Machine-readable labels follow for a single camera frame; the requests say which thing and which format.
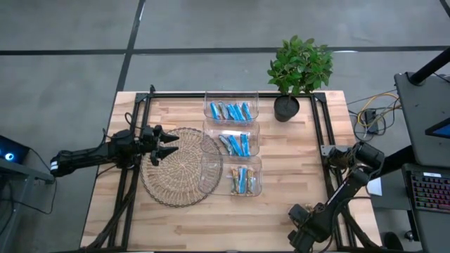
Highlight black power adapter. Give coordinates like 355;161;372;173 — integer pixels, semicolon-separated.
364;109;379;134

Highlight grey green granola bar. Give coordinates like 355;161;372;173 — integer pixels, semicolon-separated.
218;134;235;157

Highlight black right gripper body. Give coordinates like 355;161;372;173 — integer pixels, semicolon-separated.
304;206;334;244

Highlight black stand beam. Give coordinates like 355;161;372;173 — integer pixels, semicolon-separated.
381;145;416;171

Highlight green plant in black pot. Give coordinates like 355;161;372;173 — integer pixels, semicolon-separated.
266;34;334;123

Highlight black round foot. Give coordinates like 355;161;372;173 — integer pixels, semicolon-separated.
380;232;405;252

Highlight grey desk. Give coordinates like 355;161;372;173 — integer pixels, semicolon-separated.
401;163;450;253

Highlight white paper sheet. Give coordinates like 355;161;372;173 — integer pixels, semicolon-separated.
367;175;383;197

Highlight black computer with blue light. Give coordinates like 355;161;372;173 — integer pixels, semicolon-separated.
0;135;31;165

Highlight grey metal stand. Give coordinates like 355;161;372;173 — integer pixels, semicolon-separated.
0;157;57;253

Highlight black tablet screen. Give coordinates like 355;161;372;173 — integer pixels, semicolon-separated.
424;117;450;140

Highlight round woven wicker basket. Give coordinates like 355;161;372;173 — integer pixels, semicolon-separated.
139;125;224;207

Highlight silver blue granola bar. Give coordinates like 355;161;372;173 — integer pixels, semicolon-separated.
217;100;229;120

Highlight grey cart top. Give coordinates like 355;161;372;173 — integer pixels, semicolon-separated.
393;72;450;168

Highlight yellow cable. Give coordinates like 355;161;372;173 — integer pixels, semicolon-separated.
356;91;401;127

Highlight black diagonal pole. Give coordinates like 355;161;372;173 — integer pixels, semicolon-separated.
409;47;450;86

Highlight backlit black keyboard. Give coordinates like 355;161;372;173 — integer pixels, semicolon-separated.
410;171;450;214

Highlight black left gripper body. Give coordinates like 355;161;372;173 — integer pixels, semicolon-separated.
139;125;158;158

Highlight brown granola bar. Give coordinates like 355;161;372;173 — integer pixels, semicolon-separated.
230;167;240;195
245;167;257;195

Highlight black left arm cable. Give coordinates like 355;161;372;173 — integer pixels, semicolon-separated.
122;111;142;131

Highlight clear plastic bin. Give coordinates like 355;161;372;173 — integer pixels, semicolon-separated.
198;153;263;197
202;119;261;157
203;91;260;124

